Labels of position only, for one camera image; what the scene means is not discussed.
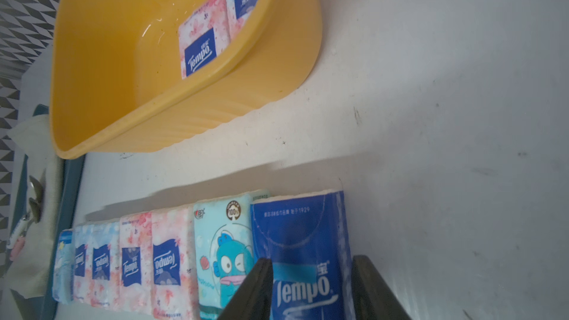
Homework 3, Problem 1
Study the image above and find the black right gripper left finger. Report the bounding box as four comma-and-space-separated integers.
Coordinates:
218, 258, 274, 320

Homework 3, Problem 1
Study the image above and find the teal plastic tray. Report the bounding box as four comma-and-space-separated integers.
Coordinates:
8, 104, 86, 320

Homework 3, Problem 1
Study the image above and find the mint green tissue pack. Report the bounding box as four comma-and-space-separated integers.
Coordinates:
194, 190, 270, 319

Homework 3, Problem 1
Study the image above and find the light blue cartoon tissue pack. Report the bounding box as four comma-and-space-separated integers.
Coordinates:
52, 229, 75, 305

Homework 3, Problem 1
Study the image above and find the dark blue Tempo tissue pack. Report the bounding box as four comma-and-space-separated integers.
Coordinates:
250, 190, 356, 319

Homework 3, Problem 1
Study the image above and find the beige linen cloth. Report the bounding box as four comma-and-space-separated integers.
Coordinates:
6, 114, 64, 299

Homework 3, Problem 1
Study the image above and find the metal spoon white handle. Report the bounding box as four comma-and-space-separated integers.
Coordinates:
9, 176, 44, 247

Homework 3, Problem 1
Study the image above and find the yellow plastic storage box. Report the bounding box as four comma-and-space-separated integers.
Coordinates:
50, 0, 323, 159

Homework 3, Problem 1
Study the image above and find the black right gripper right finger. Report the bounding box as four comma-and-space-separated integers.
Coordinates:
351, 255, 410, 320

